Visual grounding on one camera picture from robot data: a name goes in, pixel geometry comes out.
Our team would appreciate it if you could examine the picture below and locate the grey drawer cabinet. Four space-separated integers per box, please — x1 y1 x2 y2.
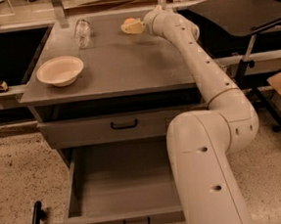
21 14 202 162

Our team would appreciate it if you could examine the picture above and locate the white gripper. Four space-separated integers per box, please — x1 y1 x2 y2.
121 4 162 35

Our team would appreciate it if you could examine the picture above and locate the orange fruit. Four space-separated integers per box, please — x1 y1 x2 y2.
123 18 135 24

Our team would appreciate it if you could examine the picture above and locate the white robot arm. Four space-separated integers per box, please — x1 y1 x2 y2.
121 5 258 224

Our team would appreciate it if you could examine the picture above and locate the clear glass cup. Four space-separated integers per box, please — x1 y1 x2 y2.
73 19 91 49

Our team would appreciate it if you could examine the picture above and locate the white paper bowl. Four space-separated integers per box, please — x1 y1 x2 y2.
36 56 84 87

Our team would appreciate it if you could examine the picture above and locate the open grey lower drawer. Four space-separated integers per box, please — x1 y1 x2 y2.
56 137 184 224

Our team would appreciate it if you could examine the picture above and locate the closed grey upper drawer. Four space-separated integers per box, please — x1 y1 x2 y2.
37 105 204 149

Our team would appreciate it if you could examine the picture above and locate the black bar bottom left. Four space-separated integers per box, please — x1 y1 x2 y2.
31 201 46 224

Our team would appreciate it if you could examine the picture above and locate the black tray stand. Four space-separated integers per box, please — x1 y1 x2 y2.
188 0 281 132

